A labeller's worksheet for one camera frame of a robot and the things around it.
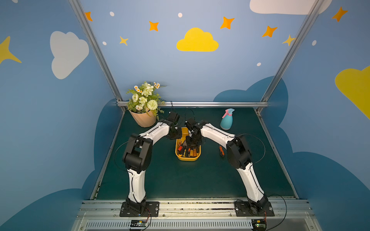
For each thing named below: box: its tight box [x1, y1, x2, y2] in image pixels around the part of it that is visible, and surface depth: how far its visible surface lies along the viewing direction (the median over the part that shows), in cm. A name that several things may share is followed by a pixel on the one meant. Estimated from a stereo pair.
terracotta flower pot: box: [128, 109, 157, 128], surface depth 98 cm
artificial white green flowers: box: [125, 81, 167, 120], surface depth 90 cm
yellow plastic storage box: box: [174, 127, 202, 162], surface depth 94 cm
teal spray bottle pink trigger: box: [220, 108, 236, 131], surface depth 105 cm
